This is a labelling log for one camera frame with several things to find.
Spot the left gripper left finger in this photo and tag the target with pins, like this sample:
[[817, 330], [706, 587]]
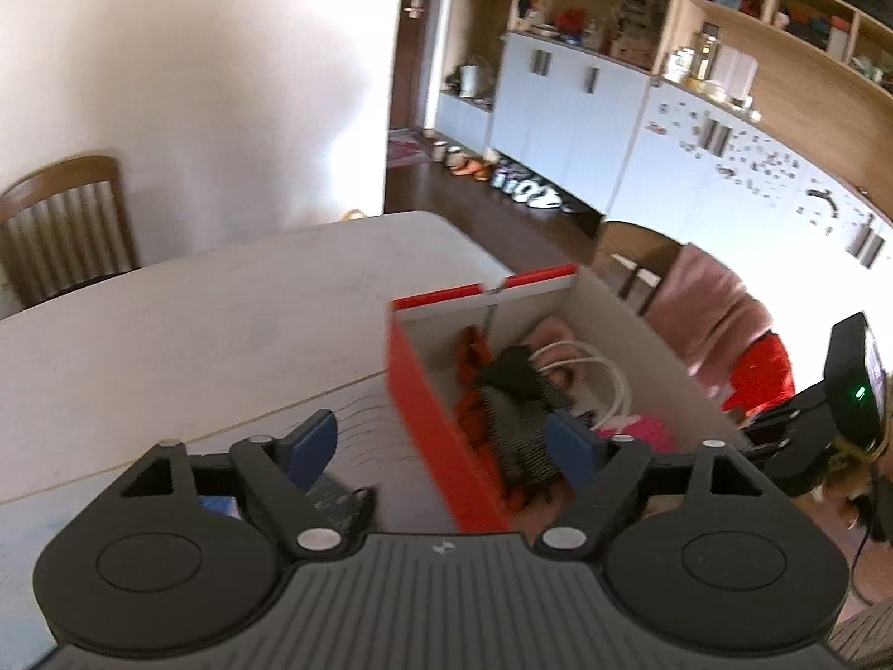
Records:
[[303, 454]]

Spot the white red cardboard box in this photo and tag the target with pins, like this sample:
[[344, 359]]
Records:
[[626, 369]]

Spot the wooden door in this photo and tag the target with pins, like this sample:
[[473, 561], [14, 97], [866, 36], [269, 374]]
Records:
[[416, 32]]

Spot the orange red cloth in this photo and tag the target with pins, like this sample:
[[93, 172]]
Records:
[[471, 356]]

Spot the red cloth on chair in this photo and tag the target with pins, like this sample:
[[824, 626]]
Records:
[[761, 379]]

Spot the red patterned doormat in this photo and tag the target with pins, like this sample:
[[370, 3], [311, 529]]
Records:
[[404, 149]]

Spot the pink wool hat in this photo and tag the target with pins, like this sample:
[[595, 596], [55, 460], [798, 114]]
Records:
[[553, 352]]

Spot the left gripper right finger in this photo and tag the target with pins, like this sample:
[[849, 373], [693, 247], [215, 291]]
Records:
[[579, 454]]

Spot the wooden chair at wall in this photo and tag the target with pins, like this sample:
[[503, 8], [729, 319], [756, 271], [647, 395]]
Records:
[[66, 227]]

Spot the wooden chair with scarf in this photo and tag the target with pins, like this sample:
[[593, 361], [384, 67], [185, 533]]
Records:
[[633, 261]]

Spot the pink fringed scarf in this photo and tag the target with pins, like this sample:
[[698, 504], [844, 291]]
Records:
[[705, 314]]

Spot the pink fuzzy plush pouch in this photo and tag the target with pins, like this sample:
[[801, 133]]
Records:
[[646, 428]]

